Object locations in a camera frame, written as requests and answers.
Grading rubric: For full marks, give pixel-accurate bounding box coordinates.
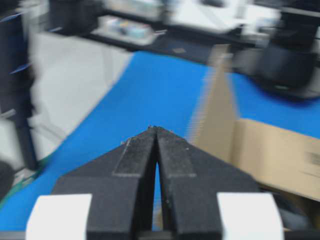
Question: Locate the blue table cloth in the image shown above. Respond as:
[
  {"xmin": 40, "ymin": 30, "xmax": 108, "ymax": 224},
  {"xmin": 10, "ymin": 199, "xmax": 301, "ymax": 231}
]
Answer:
[{"xmin": 0, "ymin": 51, "xmax": 320, "ymax": 231}]

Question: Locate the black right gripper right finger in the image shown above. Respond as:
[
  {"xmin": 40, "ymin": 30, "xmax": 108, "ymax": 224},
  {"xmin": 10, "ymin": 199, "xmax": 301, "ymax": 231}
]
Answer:
[{"xmin": 156, "ymin": 127, "xmax": 262, "ymax": 240}]

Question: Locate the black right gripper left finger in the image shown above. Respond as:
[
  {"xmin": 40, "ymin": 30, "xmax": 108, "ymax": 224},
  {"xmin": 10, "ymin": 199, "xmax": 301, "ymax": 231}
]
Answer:
[{"xmin": 25, "ymin": 125, "xmax": 157, "ymax": 240}]

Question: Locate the brown cardboard box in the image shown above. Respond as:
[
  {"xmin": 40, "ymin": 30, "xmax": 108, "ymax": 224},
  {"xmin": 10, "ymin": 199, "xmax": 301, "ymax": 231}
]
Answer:
[{"xmin": 188, "ymin": 44, "xmax": 320, "ymax": 201}]

